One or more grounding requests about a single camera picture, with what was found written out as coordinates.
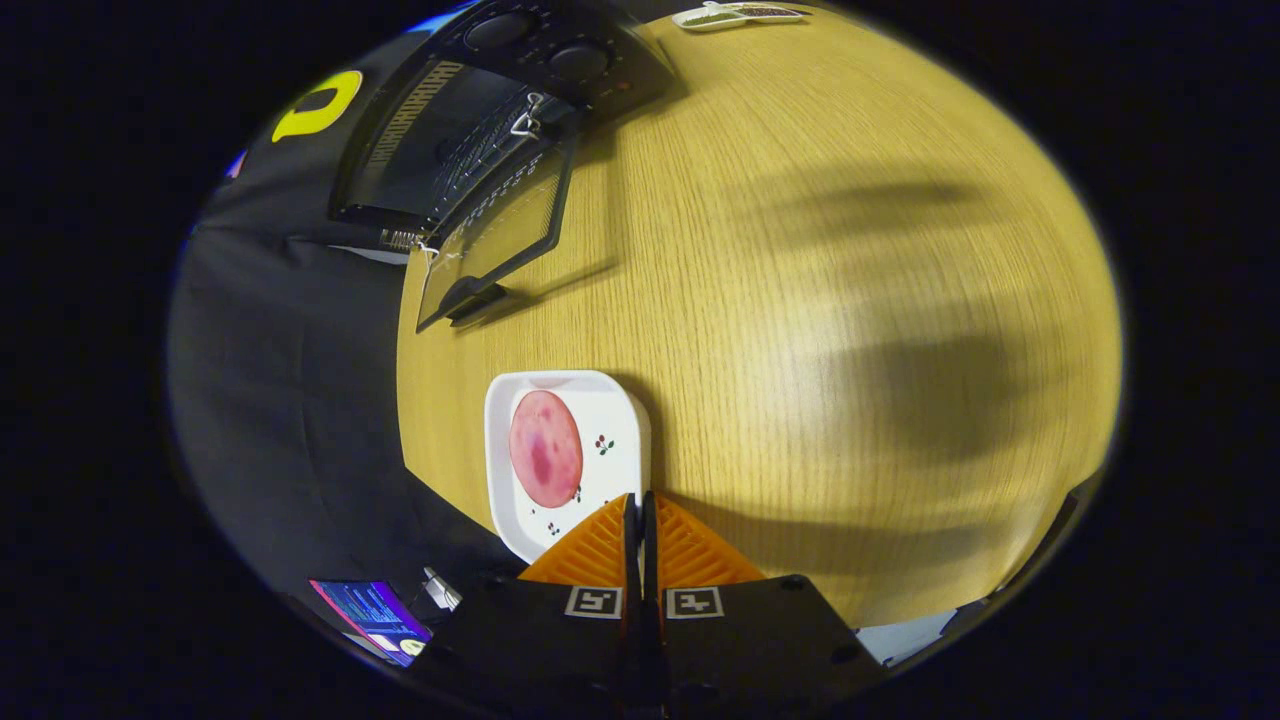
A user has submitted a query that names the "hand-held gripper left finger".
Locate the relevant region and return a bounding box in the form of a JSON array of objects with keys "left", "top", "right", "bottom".
[{"left": 420, "top": 492, "right": 646, "bottom": 716}]

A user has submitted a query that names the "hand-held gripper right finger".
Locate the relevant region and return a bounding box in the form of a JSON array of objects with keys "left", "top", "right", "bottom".
[{"left": 640, "top": 490, "right": 891, "bottom": 716}]

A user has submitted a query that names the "white square plate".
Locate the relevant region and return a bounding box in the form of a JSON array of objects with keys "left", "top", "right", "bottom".
[{"left": 484, "top": 370, "right": 653, "bottom": 566}]

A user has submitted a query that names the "black backdrop cloth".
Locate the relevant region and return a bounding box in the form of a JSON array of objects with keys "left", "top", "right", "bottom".
[{"left": 168, "top": 0, "right": 521, "bottom": 621}]

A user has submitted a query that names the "black toaster oven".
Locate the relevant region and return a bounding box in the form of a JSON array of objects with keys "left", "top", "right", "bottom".
[{"left": 328, "top": 0, "right": 676, "bottom": 334}]

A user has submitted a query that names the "round pink ham slice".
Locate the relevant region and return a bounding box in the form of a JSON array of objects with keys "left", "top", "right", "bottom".
[{"left": 508, "top": 390, "right": 585, "bottom": 509}]

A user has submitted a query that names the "white divided bean dish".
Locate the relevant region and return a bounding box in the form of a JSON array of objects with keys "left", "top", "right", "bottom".
[{"left": 672, "top": 0, "right": 809, "bottom": 33}]

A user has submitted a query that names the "white paper sheet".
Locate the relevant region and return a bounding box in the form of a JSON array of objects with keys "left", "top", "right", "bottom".
[{"left": 855, "top": 610, "right": 961, "bottom": 666}]

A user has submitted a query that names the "laptop screen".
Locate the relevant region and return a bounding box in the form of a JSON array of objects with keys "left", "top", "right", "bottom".
[{"left": 308, "top": 578, "right": 433, "bottom": 668}]

